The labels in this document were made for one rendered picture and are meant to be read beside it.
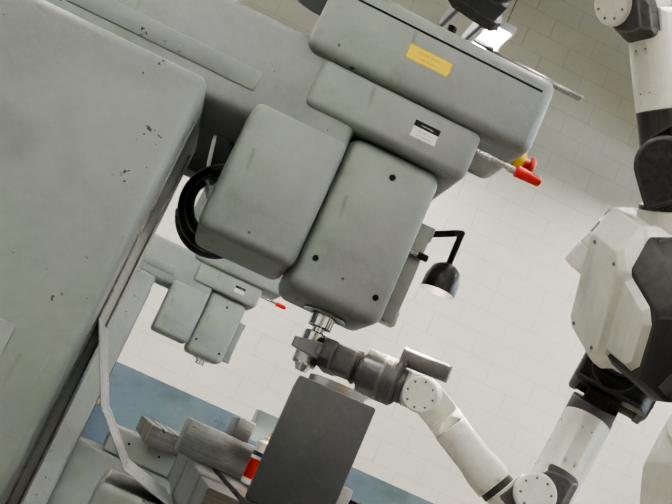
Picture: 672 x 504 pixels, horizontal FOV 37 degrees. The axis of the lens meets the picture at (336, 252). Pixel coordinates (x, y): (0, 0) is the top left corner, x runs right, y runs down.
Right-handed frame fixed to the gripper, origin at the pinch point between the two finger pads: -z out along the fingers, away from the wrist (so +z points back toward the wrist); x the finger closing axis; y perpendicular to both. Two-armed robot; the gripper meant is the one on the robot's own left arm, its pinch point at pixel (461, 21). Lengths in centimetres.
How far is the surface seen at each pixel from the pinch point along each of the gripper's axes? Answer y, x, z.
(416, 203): -38.4, 3.5, -13.8
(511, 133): -24.2, 13.4, 0.8
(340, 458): -99, -7, -7
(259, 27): -19.2, -35.8, -12.6
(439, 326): 353, 324, -482
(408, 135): -29.4, -3.5, -8.2
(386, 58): -18.9, -13.2, -3.6
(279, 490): -104, -13, -13
